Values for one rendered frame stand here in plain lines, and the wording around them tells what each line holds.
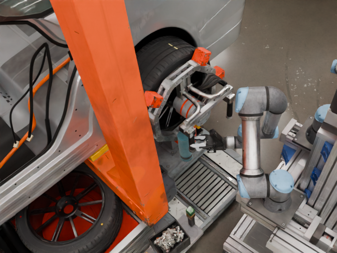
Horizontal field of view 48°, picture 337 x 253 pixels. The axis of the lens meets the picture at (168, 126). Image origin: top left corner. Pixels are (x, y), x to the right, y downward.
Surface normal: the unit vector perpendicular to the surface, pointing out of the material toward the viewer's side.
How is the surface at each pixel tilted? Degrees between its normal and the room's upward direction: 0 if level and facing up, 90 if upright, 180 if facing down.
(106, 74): 90
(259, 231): 0
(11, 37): 6
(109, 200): 0
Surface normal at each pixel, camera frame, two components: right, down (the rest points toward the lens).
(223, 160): -0.09, -0.60
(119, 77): 0.69, 0.54
